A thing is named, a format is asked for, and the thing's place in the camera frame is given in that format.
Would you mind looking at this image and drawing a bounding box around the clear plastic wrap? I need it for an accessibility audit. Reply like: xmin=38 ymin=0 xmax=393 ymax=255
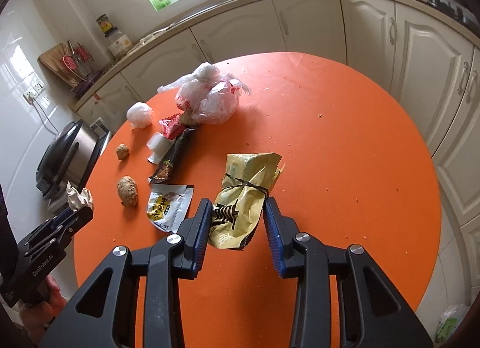
xmin=66 ymin=182 xmax=94 ymax=212

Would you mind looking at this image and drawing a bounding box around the yellow snack wrapper bag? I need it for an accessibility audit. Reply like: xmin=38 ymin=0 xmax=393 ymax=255
xmin=209 ymin=152 xmax=283 ymax=250

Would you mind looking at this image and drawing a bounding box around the clear bag with white trash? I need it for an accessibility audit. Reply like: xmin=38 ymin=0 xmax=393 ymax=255
xmin=157 ymin=62 xmax=251 ymax=126

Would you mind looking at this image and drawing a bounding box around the person's hand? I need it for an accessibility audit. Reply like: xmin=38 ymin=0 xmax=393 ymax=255
xmin=19 ymin=275 xmax=67 ymax=345

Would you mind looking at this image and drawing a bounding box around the white green rice sack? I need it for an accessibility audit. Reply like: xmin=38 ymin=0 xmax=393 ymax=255
xmin=434 ymin=304 xmax=470 ymax=344

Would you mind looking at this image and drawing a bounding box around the black steel electric cooker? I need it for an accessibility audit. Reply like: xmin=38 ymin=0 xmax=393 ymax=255
xmin=36 ymin=120 xmax=102 ymax=200

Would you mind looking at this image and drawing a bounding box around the small brown food lump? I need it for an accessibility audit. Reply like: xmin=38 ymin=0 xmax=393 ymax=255
xmin=115 ymin=143 xmax=130 ymax=160

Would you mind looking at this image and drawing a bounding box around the white yellow snack packet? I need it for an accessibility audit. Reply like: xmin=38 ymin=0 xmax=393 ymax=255
xmin=146 ymin=184 xmax=194 ymax=233

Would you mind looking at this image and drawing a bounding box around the black dark snack wrapper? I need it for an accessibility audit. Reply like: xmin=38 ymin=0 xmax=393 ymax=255
xmin=149 ymin=127 xmax=196 ymax=184

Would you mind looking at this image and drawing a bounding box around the orange round table mat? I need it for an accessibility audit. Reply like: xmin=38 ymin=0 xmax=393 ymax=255
xmin=72 ymin=52 xmax=443 ymax=348

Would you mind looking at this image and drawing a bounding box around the small white plastic cup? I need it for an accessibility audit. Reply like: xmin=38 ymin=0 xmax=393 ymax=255
xmin=146 ymin=132 xmax=173 ymax=165

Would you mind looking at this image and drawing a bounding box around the red snack wrapper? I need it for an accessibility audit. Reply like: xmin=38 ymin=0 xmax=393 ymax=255
xmin=159 ymin=113 xmax=185 ymax=140

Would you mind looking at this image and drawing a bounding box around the wooden cutting board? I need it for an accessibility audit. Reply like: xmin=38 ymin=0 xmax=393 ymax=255
xmin=38 ymin=43 xmax=80 ymax=88

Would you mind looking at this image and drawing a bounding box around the large glass jar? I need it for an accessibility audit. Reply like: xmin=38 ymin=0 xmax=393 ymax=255
xmin=106 ymin=27 xmax=134 ymax=60

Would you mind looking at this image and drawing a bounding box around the yellow label jar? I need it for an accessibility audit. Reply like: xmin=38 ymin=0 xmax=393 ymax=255
xmin=96 ymin=14 xmax=114 ymax=36

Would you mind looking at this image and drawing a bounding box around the wall power socket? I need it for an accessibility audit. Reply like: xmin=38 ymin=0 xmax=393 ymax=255
xmin=23 ymin=79 xmax=45 ymax=105

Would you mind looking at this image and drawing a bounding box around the wire utensil rack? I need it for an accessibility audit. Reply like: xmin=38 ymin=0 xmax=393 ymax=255
xmin=59 ymin=40 xmax=103 ymax=88

